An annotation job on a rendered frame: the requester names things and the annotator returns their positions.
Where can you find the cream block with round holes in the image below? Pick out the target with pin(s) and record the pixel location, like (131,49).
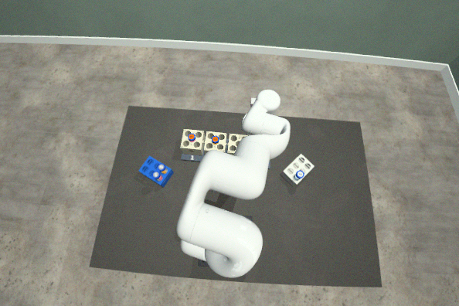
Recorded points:
(193,148)
(234,140)
(221,146)

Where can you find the white tube rack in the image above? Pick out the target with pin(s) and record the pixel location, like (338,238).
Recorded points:
(301,161)

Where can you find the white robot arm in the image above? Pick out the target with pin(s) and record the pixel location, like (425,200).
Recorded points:
(243,176)

